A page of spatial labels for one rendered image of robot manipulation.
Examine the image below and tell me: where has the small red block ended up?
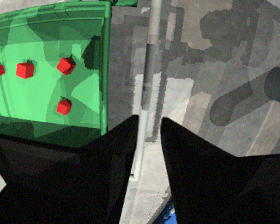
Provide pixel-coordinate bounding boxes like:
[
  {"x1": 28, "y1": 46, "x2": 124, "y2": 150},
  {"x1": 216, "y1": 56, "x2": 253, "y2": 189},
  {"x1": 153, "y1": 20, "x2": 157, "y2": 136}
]
[
  {"x1": 56, "y1": 99, "x2": 71, "y2": 116},
  {"x1": 16, "y1": 62, "x2": 35, "y2": 78},
  {"x1": 56, "y1": 57, "x2": 76, "y2": 76},
  {"x1": 0, "y1": 64, "x2": 6, "y2": 76}
]

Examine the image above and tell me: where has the green plastic tray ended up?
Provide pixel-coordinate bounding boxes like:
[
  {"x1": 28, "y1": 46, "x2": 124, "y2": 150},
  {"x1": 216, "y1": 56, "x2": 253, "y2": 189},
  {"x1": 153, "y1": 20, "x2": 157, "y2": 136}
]
[{"x1": 0, "y1": 0, "x2": 137, "y2": 148}]

